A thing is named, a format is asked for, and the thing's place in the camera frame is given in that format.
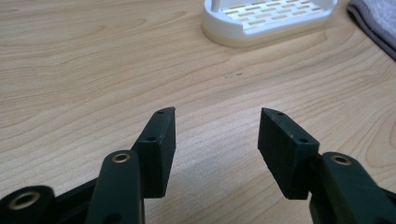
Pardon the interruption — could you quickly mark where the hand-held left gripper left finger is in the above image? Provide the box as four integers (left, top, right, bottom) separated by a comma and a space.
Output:
84, 106, 177, 224

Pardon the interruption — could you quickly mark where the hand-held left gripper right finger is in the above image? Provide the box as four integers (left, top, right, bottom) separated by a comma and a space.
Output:
257, 107, 396, 224

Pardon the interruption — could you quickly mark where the white slotted soap dish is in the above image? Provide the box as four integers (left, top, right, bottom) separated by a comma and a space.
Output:
200, 0, 339, 49

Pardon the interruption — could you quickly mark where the grey cloth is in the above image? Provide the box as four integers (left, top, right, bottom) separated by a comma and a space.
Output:
346, 0, 396, 62

